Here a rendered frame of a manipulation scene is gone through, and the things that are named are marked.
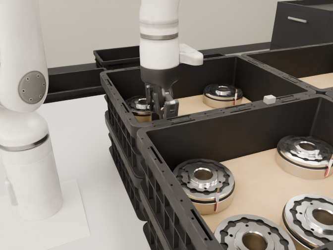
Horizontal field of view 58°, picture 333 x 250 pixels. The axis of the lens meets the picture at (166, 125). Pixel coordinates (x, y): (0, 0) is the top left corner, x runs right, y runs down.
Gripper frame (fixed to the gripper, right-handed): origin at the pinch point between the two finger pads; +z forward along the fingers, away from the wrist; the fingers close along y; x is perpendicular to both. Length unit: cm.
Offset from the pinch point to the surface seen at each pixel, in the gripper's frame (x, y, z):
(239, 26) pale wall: 221, -300, 50
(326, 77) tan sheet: 63, -15, 3
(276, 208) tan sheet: 9.5, 26.6, 2.6
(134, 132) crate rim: -8.5, 10.5, -6.3
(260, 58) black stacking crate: 37.8, -17.8, -5.7
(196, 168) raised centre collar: 0.0, 17.3, -1.2
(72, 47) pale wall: 3, -293, 55
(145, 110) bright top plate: -1.2, -7.2, -0.7
